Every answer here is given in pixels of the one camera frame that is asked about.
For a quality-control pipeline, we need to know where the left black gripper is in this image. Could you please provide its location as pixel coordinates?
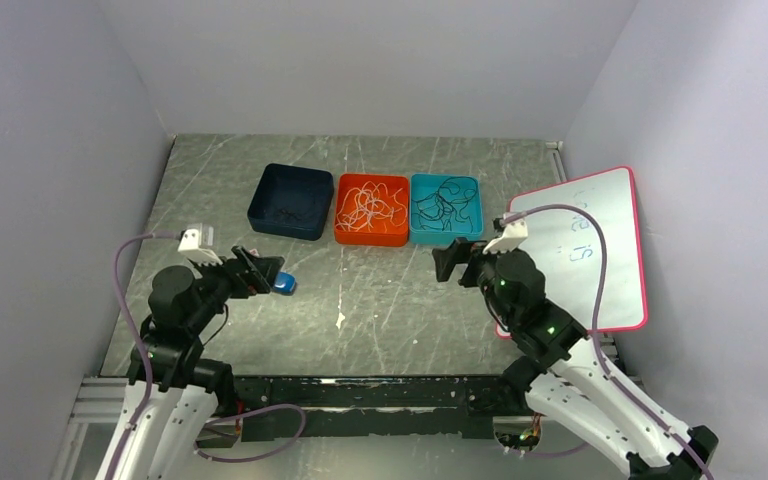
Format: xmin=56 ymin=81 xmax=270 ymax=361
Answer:
xmin=185 ymin=243 xmax=282 ymax=333

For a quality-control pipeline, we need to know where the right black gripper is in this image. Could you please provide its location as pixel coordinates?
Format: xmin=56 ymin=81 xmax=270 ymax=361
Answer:
xmin=432 ymin=236 xmax=516 ymax=326

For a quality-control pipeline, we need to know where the black thin cable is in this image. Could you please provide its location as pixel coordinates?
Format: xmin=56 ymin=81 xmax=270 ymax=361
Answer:
xmin=413 ymin=175 xmax=479 ymax=233

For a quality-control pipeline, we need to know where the white thin cable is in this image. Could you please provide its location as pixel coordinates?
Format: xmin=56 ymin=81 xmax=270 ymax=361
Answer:
xmin=354 ymin=182 xmax=402 ymax=227
xmin=337 ymin=192 xmax=372 ymax=233
xmin=364 ymin=185 xmax=410 ymax=233

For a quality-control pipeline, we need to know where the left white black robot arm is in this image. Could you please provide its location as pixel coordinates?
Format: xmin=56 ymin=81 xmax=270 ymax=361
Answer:
xmin=97 ymin=240 xmax=285 ymax=479

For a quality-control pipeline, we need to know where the small blue object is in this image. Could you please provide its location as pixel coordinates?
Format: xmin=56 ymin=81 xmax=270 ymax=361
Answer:
xmin=272 ymin=271 xmax=297 ymax=296

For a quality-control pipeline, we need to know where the teal square bin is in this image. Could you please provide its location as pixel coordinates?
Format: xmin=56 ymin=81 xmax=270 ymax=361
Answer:
xmin=409 ymin=173 xmax=484 ymax=245

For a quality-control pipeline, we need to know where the dark navy square bin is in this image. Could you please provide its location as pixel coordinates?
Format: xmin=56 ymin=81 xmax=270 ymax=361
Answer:
xmin=247 ymin=163 xmax=335 ymax=241

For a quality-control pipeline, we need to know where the orange square bin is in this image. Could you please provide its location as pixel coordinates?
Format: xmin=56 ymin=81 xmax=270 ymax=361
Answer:
xmin=334 ymin=173 xmax=410 ymax=247

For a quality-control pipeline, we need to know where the pink framed whiteboard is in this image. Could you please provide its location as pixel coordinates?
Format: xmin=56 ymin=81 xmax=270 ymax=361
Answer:
xmin=508 ymin=166 xmax=648 ymax=333

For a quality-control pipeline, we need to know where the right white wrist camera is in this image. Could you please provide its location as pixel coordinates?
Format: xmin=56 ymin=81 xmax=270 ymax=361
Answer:
xmin=482 ymin=214 xmax=529 ymax=255

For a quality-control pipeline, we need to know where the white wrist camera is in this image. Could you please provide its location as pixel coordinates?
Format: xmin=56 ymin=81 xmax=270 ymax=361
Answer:
xmin=177 ymin=223 xmax=222 ymax=266
xmin=482 ymin=214 xmax=529 ymax=255

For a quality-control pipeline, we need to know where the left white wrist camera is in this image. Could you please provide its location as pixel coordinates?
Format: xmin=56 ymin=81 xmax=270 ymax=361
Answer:
xmin=177 ymin=223 xmax=222 ymax=266

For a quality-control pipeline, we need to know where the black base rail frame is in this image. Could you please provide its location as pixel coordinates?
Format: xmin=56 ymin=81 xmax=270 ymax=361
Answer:
xmin=197 ymin=374 xmax=540 ymax=448

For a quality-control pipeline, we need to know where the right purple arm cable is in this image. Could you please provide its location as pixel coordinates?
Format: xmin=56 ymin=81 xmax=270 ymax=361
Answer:
xmin=503 ymin=203 xmax=715 ymax=480

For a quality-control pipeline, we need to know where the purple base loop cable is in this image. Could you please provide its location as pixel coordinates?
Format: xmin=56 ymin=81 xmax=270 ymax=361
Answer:
xmin=191 ymin=404 xmax=308 ymax=464

